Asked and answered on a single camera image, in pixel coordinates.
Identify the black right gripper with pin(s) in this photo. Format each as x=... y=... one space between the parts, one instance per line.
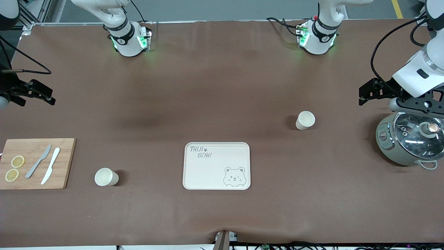
x=7 y=84

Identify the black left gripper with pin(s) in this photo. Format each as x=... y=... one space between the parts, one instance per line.
x=391 y=86

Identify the white IKEA cup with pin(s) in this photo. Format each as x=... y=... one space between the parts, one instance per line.
x=104 y=177
x=305 y=120

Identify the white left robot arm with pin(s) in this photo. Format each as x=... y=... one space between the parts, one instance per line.
x=319 y=38

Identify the beige bear print tray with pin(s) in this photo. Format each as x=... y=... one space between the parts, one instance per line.
x=216 y=166

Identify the grey cooking pot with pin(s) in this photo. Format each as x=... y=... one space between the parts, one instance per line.
x=392 y=149

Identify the glass pot lid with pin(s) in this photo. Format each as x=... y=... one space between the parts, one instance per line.
x=416 y=135

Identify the grey plastic knife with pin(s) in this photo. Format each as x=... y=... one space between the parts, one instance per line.
x=39 y=160

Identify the bamboo cutting board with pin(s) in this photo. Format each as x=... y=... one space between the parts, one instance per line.
x=38 y=163

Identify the lemon slice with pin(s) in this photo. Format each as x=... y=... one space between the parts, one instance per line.
x=17 y=161
x=11 y=175

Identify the white plastic knife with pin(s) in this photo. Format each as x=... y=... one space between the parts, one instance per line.
x=50 y=165

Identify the brown table cover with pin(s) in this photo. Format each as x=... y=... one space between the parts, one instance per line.
x=222 y=104

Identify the black left camera mount plate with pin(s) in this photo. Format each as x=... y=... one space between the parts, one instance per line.
x=423 y=104

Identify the aluminium frame profile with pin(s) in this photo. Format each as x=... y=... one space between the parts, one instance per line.
x=33 y=14

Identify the metal table edge bracket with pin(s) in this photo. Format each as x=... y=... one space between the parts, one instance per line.
x=225 y=239

